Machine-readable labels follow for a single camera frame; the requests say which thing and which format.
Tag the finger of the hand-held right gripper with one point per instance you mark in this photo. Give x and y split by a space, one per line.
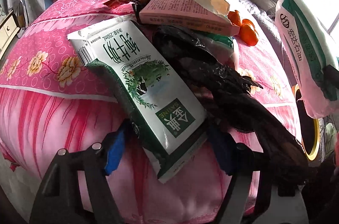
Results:
331 81

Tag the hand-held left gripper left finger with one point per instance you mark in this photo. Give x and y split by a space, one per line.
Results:
114 150

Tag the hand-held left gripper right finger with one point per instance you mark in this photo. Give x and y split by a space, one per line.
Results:
222 152

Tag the yellow-rimmed black bin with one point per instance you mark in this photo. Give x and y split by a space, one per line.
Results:
307 128

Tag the white and green tissue packet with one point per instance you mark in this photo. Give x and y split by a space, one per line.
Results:
299 36

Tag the green and white milk carton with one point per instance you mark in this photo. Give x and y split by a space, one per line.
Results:
148 86

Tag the black plastic bag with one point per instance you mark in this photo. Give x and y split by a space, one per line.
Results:
212 73

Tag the pink floral bed sheet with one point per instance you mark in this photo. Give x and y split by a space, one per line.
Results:
53 107

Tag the large orange peel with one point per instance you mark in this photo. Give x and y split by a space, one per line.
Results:
249 33

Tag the green and white wrapper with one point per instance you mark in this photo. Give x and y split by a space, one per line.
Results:
222 41

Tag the small orange peel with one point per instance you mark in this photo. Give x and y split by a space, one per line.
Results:
234 18

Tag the torn pink cardboard box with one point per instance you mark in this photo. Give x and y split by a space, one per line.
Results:
180 11

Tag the white low cabinet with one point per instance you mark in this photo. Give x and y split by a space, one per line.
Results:
8 30

